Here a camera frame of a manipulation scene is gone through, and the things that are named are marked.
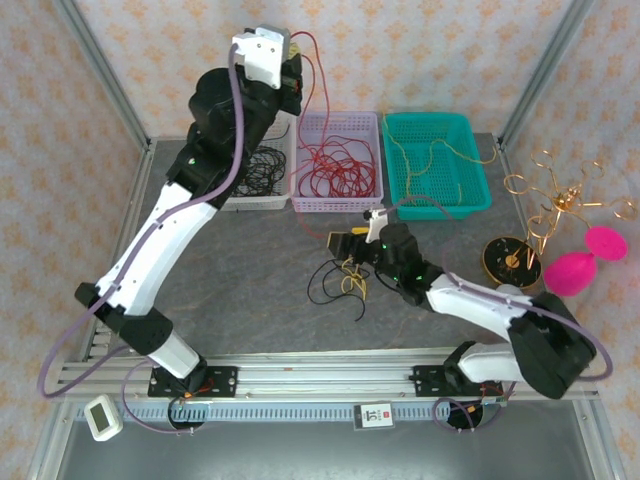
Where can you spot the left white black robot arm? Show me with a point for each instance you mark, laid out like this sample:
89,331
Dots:
160,240

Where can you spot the white label card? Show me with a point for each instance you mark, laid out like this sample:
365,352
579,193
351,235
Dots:
373,416

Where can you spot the white plastic basket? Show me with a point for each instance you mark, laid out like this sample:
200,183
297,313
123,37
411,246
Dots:
280,200

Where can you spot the black round gold-rimmed base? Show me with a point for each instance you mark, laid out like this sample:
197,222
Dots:
510,260

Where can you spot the lilac plastic basket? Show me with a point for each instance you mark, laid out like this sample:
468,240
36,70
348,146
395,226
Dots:
340,204

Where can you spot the pink makeup sponges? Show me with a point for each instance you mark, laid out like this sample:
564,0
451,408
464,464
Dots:
570,275

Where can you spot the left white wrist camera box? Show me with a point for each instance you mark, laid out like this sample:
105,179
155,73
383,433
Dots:
262,55

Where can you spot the white digital timer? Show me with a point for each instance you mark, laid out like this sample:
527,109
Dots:
102,420

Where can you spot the teal plastic basket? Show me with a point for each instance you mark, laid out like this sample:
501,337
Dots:
440,165

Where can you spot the aluminium mounting rail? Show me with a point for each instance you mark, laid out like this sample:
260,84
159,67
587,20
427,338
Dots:
325,377

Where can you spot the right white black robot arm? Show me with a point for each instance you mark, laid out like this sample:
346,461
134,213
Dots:
500,310

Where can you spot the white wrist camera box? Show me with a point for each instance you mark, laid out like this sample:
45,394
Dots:
375,227
262,55

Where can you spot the aluminium frame post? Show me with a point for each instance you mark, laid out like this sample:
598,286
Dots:
102,75
545,75

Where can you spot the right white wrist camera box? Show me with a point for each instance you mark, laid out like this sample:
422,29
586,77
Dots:
375,227

